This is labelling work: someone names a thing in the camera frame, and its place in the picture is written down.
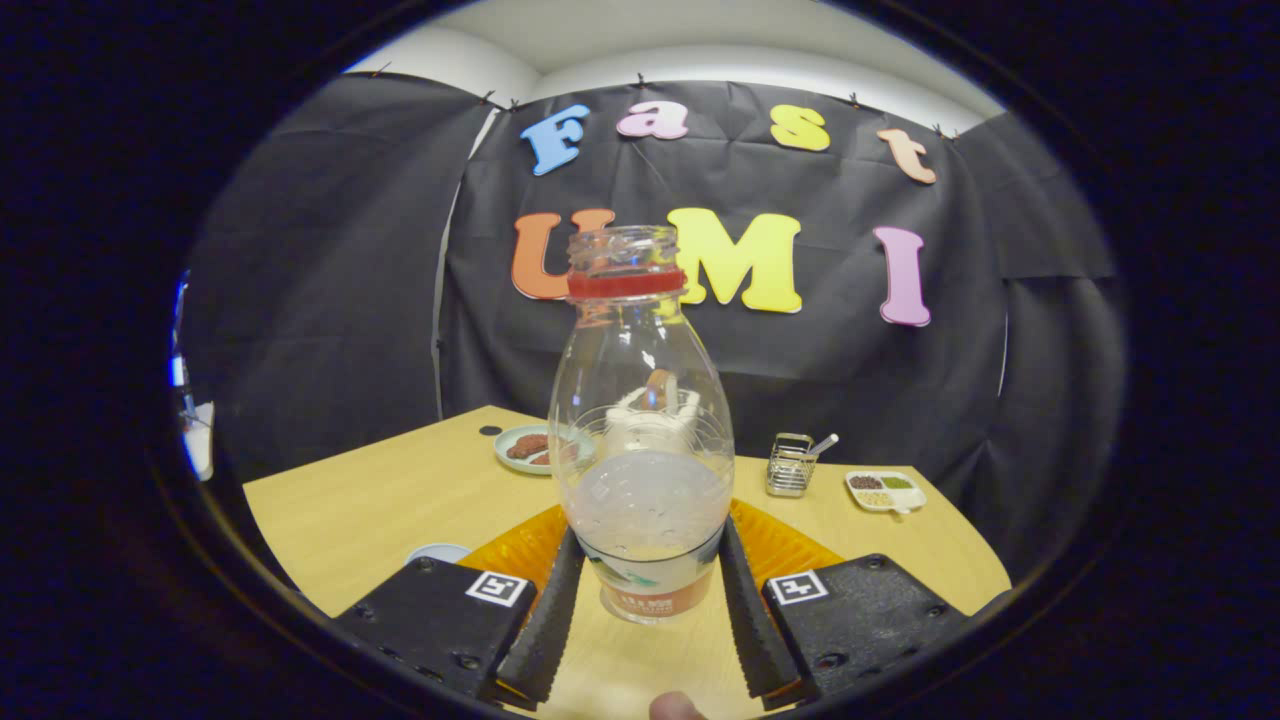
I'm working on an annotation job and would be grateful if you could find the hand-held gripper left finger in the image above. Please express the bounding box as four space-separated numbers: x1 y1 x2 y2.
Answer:
333 505 589 713

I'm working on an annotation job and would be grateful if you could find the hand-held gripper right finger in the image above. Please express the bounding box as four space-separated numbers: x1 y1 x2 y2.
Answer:
718 500 971 713

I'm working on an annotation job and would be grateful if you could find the clear plastic juice bottle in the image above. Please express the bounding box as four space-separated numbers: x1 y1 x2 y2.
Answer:
548 225 736 626

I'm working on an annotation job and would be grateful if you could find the pale green plate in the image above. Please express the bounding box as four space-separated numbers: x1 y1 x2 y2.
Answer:
494 424 596 476

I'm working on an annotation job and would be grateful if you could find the white divided dish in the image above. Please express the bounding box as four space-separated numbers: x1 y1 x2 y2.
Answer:
845 470 928 515

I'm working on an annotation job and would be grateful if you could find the wooden table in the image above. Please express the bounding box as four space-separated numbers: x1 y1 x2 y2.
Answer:
243 404 1013 719

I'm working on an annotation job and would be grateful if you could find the white toaster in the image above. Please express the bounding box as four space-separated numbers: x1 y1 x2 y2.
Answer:
600 385 701 456

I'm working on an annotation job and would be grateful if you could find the metal wire basket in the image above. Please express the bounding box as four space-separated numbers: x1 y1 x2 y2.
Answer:
766 432 816 498

